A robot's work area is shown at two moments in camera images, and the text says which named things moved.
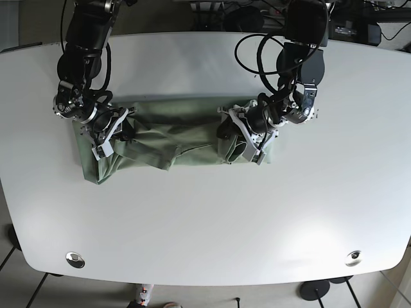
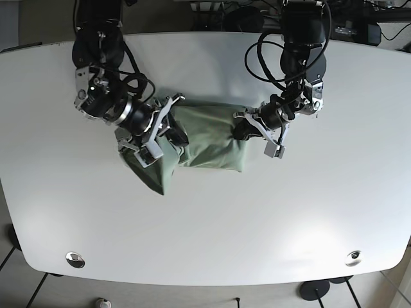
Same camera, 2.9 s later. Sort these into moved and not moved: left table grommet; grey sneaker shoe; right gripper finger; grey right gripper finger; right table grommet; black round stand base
Moved: right gripper finger; grey sneaker shoe; grey right gripper finger
Not moved: left table grommet; black round stand base; right table grommet
